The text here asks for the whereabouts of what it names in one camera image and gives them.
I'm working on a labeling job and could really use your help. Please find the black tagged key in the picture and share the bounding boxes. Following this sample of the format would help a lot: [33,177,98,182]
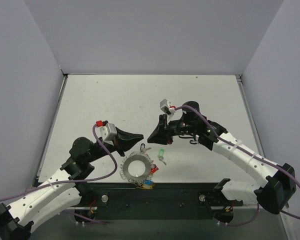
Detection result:
[139,143,151,153]

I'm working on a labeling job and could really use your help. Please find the green tagged key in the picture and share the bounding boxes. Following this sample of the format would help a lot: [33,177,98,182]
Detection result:
[157,148,167,166]

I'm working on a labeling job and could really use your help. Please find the metal disc with keyrings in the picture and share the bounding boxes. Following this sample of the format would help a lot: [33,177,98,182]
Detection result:
[119,151,155,187]

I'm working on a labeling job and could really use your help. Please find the red tagged key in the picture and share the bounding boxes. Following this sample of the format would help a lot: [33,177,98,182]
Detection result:
[150,167,159,174]

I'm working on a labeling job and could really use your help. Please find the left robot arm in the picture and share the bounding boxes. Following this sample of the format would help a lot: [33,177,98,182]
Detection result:
[0,121,144,240]

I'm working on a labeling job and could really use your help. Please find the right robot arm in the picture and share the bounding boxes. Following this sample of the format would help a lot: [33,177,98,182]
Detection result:
[147,99,296,215]

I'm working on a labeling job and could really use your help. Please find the blue tagged key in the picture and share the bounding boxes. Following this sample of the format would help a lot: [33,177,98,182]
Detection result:
[143,179,154,186]

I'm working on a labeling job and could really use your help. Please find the yellow tagged key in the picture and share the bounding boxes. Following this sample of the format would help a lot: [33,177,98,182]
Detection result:
[138,184,154,190]

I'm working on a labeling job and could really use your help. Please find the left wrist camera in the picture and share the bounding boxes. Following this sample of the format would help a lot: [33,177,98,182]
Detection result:
[96,120,118,144]

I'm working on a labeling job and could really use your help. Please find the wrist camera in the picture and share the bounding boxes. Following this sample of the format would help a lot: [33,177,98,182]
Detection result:
[96,120,118,144]
[159,99,176,121]

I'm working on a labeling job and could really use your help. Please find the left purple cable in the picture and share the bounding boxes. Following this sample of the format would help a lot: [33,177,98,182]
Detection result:
[0,124,118,216]

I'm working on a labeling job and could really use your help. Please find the purple cable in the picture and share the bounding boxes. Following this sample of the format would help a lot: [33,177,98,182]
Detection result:
[174,104,300,227]
[0,124,118,216]

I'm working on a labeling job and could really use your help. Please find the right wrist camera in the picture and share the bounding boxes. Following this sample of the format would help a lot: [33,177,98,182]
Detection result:
[159,99,176,121]

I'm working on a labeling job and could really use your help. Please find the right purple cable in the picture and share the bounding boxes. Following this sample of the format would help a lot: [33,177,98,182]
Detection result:
[174,104,300,227]

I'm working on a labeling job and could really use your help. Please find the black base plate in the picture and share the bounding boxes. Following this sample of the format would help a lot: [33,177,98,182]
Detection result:
[74,183,243,221]

